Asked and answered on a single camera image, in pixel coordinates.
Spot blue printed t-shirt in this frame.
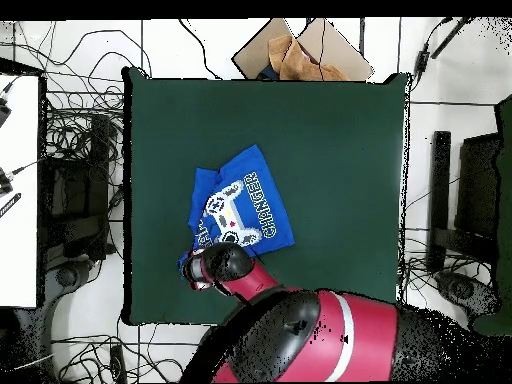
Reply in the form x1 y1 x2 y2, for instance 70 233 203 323
176 144 296 277

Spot green draped cloth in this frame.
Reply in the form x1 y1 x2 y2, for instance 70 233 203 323
471 95 512 337

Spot black power adapter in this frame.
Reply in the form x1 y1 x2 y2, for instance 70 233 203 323
413 42 432 78

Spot white desk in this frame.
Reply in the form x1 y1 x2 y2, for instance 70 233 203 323
0 73 41 309

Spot tan towel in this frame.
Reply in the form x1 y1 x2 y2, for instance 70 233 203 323
267 34 349 82

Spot long black cable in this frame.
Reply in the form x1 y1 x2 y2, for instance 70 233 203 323
178 18 220 80

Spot brown cardboard box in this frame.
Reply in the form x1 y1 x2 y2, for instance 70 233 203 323
231 17 375 82

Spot black striped bar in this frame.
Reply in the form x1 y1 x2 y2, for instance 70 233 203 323
0 192 22 219

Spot black cable tangle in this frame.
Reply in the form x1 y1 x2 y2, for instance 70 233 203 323
403 235 495 317
39 19 155 137
51 331 193 384

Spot thin black rod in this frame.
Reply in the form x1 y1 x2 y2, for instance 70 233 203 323
429 16 474 60

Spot dark green table cloth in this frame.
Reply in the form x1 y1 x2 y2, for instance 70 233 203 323
121 66 412 326

